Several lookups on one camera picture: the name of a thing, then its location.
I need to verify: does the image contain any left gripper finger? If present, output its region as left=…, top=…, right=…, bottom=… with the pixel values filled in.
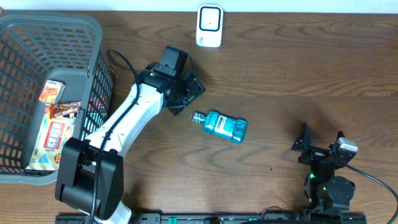
left=167, top=105, right=187, bottom=116
left=186, top=73, right=205, bottom=100

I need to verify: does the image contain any blue mouthwash bottle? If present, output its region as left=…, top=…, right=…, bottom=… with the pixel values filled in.
left=190, top=111, right=248, bottom=144

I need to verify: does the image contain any orange chocolate bar wrapper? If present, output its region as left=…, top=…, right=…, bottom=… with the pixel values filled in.
left=49, top=101, right=81, bottom=119

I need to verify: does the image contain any small orange box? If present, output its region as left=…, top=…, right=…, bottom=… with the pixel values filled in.
left=39, top=80, right=66, bottom=105

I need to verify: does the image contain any yellow white snack bag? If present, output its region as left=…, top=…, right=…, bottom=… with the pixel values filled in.
left=26, top=104, right=78, bottom=171

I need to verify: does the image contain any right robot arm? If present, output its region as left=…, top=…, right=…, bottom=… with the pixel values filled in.
left=292, top=123, right=358, bottom=221

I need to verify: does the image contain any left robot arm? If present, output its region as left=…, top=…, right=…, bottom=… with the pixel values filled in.
left=55, top=45, right=205, bottom=223

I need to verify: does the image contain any white barcode scanner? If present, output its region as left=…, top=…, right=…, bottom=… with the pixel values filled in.
left=196, top=4, right=224, bottom=48

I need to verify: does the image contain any grey plastic shopping basket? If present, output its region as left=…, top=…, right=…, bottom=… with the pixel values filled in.
left=1, top=11, right=113, bottom=185

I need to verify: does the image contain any right camera cable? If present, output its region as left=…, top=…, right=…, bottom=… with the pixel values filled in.
left=341, top=158, right=398, bottom=224

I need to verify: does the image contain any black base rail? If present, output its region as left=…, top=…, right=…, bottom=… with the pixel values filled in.
left=55, top=212, right=368, bottom=224

